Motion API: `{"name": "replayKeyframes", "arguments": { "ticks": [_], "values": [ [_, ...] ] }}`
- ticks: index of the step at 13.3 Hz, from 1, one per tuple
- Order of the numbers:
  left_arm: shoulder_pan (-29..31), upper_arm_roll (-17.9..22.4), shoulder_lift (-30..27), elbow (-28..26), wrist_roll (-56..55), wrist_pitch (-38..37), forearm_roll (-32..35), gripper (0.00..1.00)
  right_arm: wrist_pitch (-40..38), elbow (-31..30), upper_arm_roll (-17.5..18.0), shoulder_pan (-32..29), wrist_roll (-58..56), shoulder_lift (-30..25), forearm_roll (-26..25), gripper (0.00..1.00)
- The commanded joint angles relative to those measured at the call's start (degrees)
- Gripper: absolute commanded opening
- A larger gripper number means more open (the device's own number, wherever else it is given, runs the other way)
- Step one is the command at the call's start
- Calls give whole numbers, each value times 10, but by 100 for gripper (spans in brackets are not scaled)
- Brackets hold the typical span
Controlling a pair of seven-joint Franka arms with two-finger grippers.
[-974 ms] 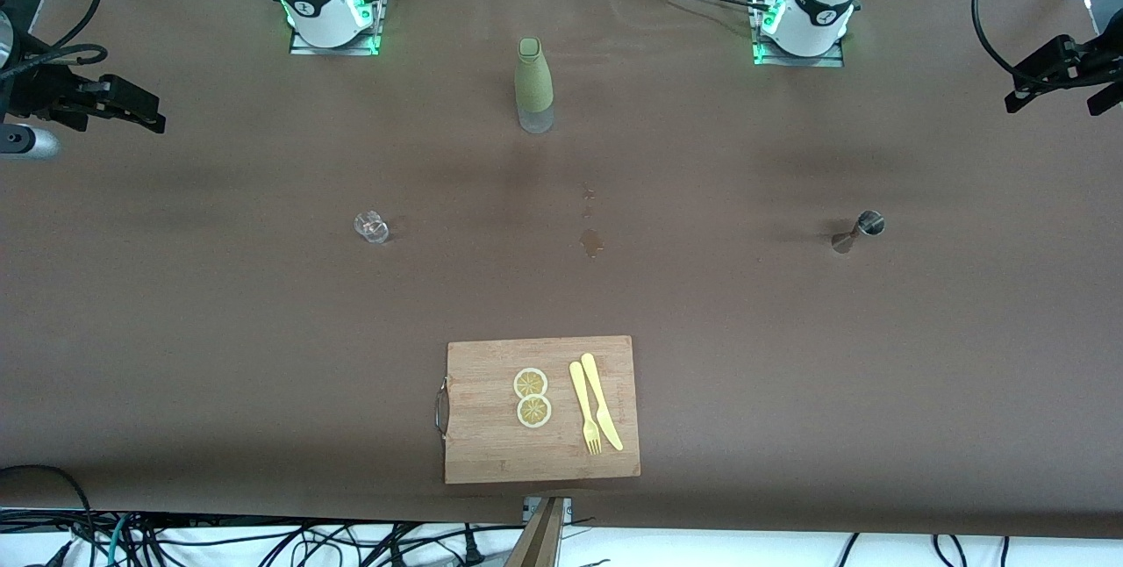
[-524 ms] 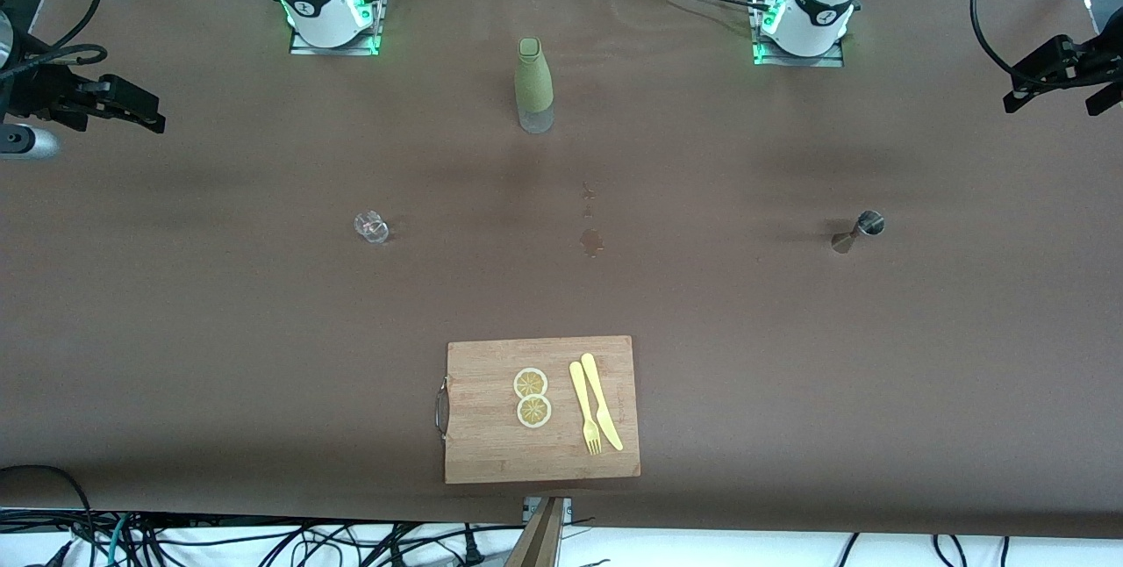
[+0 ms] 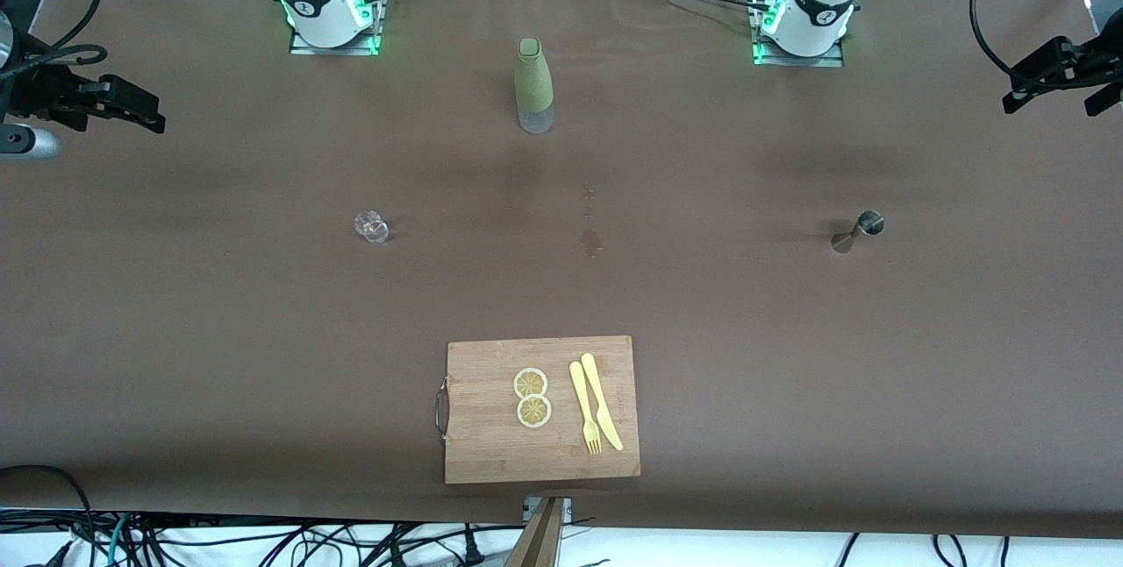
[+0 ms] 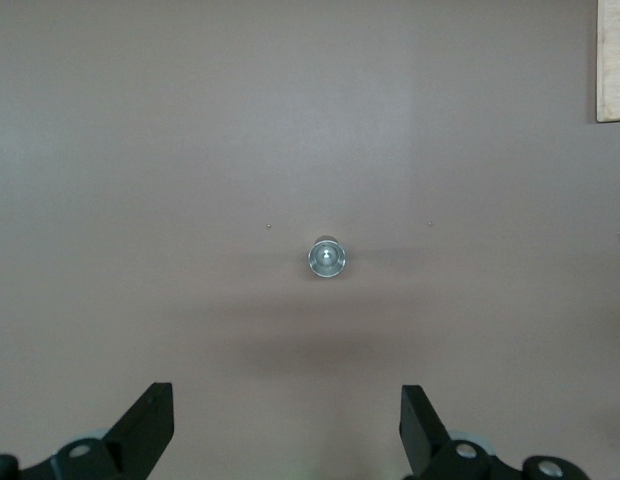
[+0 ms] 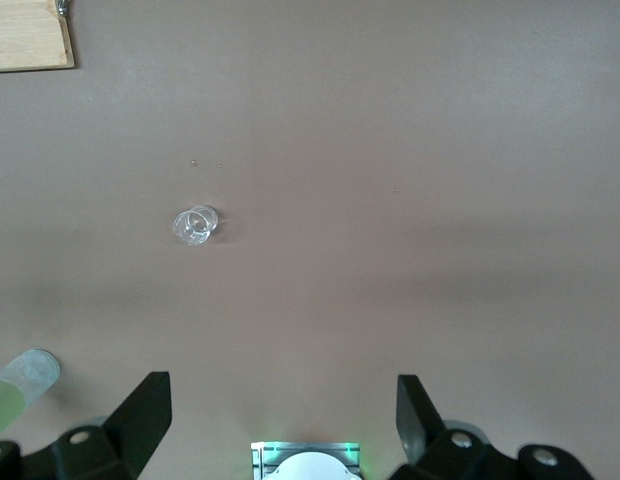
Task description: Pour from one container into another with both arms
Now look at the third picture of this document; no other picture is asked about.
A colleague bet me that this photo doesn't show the steel jigger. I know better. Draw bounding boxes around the steel jigger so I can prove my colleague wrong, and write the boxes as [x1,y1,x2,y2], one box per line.
[831,210,885,255]

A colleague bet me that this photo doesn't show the brown table cover sheet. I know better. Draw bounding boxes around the brown table cover sheet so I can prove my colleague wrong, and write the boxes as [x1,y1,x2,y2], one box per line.
[0,0,1123,542]

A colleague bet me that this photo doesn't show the green sleeved glass bottle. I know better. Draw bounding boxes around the green sleeved glass bottle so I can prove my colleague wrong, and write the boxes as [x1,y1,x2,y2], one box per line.
[513,37,556,135]

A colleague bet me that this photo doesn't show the wooden cutting board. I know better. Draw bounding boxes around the wooden cutting board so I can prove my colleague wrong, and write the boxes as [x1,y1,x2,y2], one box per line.
[434,335,641,485]

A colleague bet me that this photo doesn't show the yellow plastic knife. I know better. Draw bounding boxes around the yellow plastic knife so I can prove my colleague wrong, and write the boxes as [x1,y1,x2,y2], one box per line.
[580,353,625,452]

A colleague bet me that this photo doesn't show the yellow plastic fork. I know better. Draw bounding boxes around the yellow plastic fork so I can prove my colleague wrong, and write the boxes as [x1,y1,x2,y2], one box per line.
[569,361,604,456]

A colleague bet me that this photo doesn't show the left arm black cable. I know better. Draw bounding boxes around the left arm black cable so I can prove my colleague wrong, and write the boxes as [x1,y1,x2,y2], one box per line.
[970,0,1036,76]

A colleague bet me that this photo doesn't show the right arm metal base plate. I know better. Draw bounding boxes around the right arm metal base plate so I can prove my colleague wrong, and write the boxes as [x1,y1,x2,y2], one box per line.
[288,0,384,57]

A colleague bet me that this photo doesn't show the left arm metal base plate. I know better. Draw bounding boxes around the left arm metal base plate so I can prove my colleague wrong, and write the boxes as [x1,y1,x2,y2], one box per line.
[750,0,848,68]

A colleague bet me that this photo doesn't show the black looped cable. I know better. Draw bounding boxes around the black looped cable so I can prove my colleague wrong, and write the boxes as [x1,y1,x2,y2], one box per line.
[0,464,97,567]

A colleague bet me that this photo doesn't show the wooden post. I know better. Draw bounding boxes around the wooden post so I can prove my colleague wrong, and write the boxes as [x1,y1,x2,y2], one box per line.
[504,498,567,567]

